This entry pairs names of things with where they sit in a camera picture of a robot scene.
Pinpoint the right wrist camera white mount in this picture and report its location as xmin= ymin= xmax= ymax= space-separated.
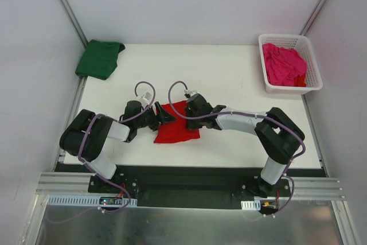
xmin=184 ymin=89 xmax=197 ymax=99

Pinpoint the folded green t shirt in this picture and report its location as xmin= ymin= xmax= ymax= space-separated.
xmin=75 ymin=40 xmax=126 ymax=80

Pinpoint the aluminium frame rail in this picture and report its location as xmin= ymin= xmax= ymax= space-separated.
xmin=36 ymin=172 xmax=346 ymax=201

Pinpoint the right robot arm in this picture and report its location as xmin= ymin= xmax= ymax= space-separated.
xmin=185 ymin=91 xmax=305 ymax=198

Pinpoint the white slotted cable duct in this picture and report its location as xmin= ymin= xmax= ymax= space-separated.
xmin=241 ymin=200 xmax=261 ymax=211
xmin=48 ymin=195 xmax=137 ymax=208

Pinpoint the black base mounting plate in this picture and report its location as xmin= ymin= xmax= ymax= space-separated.
xmin=88 ymin=165 xmax=290 ymax=209

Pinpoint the red t shirt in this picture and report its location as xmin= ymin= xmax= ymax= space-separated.
xmin=154 ymin=104 xmax=200 ymax=144

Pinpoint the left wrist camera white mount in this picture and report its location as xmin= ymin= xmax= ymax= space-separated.
xmin=136 ymin=92 xmax=153 ymax=106

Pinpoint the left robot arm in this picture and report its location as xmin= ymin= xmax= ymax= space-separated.
xmin=59 ymin=100 xmax=177 ymax=193

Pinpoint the white plastic laundry basket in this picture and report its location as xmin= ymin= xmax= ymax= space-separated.
xmin=258 ymin=34 xmax=323 ymax=95

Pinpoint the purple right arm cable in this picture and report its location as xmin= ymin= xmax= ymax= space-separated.
xmin=167 ymin=80 xmax=306 ymax=223

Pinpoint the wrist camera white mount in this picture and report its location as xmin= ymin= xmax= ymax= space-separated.
xmin=184 ymin=89 xmax=197 ymax=99
xmin=136 ymin=92 xmax=153 ymax=106

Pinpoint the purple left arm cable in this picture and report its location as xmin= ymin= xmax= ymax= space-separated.
xmin=45 ymin=81 xmax=157 ymax=224

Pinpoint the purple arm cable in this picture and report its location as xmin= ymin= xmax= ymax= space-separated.
xmin=167 ymin=80 xmax=306 ymax=223
xmin=45 ymin=81 xmax=157 ymax=224

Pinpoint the left white slotted cable duct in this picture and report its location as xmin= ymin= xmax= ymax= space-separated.
xmin=48 ymin=195 xmax=137 ymax=208

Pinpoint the pink t shirt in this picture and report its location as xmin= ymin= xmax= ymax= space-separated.
xmin=262 ymin=43 xmax=307 ymax=87

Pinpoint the right white slotted cable duct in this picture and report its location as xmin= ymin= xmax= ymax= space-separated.
xmin=241 ymin=200 xmax=261 ymax=211

